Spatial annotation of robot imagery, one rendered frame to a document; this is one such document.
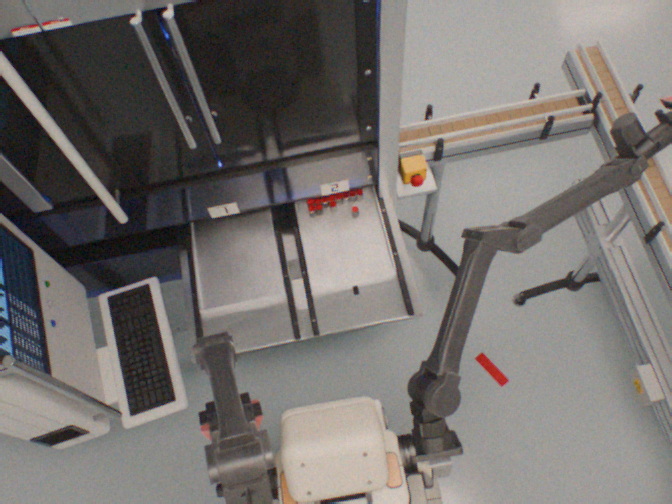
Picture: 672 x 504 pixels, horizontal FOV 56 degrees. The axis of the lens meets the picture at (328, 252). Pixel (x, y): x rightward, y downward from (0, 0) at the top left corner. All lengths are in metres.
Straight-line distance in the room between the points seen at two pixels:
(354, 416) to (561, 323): 1.72
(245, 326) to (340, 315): 0.29
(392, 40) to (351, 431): 0.84
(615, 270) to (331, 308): 1.06
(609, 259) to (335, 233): 1.01
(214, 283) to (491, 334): 1.33
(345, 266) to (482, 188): 1.33
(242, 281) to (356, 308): 0.36
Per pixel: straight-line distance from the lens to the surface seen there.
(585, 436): 2.83
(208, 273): 2.00
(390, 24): 1.44
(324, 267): 1.95
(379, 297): 1.91
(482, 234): 1.40
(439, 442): 1.46
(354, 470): 1.33
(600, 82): 2.31
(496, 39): 3.70
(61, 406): 1.75
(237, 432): 1.13
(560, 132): 2.25
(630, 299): 2.44
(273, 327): 1.90
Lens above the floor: 2.67
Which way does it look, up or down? 65 degrees down
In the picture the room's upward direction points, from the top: 9 degrees counter-clockwise
